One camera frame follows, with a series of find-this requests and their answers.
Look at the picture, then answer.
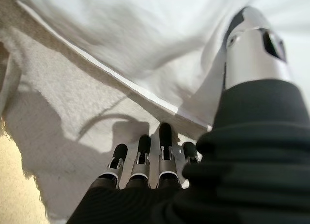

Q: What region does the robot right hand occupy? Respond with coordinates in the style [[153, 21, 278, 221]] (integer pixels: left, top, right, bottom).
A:
[[67, 5, 310, 224]]

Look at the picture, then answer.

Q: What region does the white duvet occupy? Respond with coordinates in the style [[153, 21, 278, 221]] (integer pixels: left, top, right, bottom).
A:
[[9, 0, 310, 128]]

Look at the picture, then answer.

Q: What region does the white fringed blanket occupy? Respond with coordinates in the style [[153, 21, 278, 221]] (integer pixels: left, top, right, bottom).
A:
[[0, 0, 214, 224]]

